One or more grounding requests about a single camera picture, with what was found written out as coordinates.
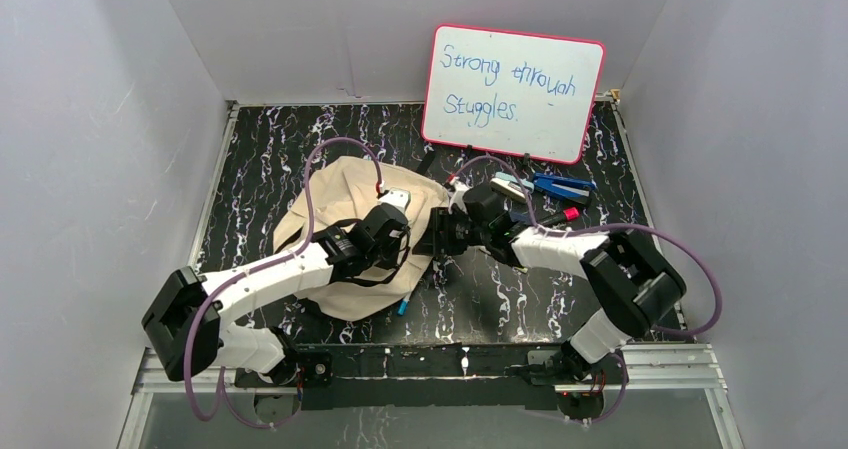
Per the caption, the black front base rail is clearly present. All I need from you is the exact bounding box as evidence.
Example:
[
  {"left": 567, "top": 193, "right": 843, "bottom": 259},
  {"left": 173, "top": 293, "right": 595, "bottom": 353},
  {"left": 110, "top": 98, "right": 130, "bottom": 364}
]
[{"left": 291, "top": 343, "right": 598, "bottom": 413}]

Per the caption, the white marker blue cap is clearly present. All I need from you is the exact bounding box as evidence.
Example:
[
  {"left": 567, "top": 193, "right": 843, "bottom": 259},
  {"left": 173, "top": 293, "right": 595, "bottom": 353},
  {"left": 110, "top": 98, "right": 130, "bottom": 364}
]
[{"left": 397, "top": 293, "right": 412, "bottom": 316}]

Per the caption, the beige canvas backpack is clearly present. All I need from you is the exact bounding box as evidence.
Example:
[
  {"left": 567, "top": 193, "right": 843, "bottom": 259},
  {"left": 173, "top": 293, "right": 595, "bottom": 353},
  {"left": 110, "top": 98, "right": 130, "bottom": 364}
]
[{"left": 273, "top": 156, "right": 449, "bottom": 322}]

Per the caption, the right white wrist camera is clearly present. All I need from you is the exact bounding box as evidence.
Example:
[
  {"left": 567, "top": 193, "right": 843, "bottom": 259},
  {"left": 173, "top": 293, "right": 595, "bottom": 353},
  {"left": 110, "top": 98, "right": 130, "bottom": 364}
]
[{"left": 446, "top": 178, "right": 470, "bottom": 213}]

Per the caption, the light blue white stapler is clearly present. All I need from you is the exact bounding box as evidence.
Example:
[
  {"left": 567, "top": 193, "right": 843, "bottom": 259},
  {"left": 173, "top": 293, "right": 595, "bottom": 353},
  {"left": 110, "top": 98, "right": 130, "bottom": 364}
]
[{"left": 489, "top": 172, "right": 535, "bottom": 204}]

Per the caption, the blue black stapler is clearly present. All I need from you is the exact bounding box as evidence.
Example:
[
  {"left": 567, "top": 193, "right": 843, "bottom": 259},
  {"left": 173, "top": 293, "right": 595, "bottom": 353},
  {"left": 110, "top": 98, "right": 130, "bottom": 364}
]
[{"left": 531, "top": 173, "right": 597, "bottom": 207}]

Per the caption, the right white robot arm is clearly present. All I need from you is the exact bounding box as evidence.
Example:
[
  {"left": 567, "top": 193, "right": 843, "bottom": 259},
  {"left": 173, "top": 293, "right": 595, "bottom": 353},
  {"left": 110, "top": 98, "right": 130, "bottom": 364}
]
[{"left": 413, "top": 180, "right": 686, "bottom": 383}]

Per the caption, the red pink highlighter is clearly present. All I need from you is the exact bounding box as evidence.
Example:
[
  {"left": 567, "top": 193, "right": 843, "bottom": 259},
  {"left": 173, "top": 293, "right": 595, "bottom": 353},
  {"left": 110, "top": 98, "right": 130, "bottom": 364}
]
[{"left": 538, "top": 207, "right": 581, "bottom": 229}]

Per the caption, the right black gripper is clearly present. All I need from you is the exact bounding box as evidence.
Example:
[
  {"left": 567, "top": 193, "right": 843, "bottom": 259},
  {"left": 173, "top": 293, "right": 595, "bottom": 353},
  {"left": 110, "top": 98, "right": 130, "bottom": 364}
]
[{"left": 411, "top": 207, "right": 490, "bottom": 256}]

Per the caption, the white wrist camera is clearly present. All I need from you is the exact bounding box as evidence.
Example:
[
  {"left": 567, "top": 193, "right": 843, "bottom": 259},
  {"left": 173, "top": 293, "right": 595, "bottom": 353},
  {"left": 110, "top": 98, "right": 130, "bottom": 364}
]
[
  {"left": 446, "top": 178, "right": 470, "bottom": 213},
  {"left": 378, "top": 188, "right": 412, "bottom": 214}
]

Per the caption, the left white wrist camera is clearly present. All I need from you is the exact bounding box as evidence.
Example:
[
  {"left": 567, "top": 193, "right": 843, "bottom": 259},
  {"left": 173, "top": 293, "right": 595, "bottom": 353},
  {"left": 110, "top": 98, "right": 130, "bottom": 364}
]
[{"left": 378, "top": 188, "right": 412, "bottom": 214}]

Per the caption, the pink framed whiteboard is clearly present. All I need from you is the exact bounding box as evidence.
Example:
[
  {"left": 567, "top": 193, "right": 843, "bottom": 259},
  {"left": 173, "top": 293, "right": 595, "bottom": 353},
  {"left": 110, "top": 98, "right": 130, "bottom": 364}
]
[{"left": 421, "top": 24, "right": 606, "bottom": 165}]

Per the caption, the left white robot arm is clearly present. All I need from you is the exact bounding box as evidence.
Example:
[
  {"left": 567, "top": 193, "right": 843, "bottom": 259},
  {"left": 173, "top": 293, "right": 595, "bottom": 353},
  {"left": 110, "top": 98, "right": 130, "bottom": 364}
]
[{"left": 141, "top": 195, "right": 411, "bottom": 385}]

